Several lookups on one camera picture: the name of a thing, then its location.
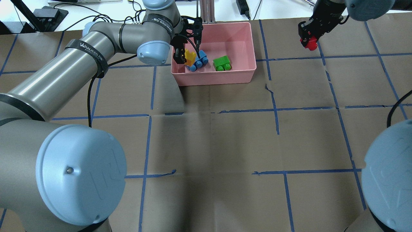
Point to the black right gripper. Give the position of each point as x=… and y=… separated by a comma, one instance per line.
x=325, y=16

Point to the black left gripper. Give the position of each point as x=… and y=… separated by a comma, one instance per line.
x=178, y=42

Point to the yellow toy block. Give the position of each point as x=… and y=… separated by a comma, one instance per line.
x=190, y=57

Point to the blue toy block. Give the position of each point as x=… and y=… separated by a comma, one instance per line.
x=199, y=62

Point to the red toy block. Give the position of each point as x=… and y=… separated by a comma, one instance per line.
x=310, y=43

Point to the green toy block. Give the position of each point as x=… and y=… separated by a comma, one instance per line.
x=222, y=64

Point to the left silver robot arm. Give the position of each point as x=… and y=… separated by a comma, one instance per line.
x=70, y=178

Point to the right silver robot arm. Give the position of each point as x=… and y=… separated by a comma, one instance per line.
x=386, y=178

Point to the pink plastic box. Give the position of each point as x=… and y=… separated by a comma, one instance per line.
x=234, y=40

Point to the black power adapter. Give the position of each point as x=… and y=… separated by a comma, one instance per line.
x=243, y=7

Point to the aluminium frame post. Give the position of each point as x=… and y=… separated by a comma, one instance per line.
x=207, y=10

